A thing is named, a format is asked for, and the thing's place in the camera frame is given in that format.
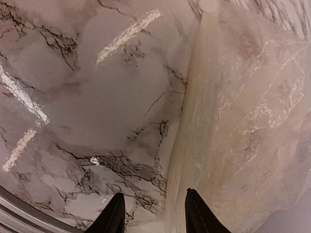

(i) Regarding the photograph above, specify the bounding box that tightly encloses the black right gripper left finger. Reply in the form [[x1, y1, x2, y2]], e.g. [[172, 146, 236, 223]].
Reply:
[[84, 193, 125, 233]]

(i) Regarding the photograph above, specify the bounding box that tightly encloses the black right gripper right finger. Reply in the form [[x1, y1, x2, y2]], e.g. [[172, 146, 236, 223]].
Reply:
[[185, 188, 231, 233]]

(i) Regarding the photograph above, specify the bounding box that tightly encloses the clear zip top bag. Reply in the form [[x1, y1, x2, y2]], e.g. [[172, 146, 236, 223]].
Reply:
[[165, 0, 311, 233]]

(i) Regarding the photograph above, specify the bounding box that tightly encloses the aluminium front table rail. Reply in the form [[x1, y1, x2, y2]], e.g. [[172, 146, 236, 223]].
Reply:
[[0, 187, 82, 233]]

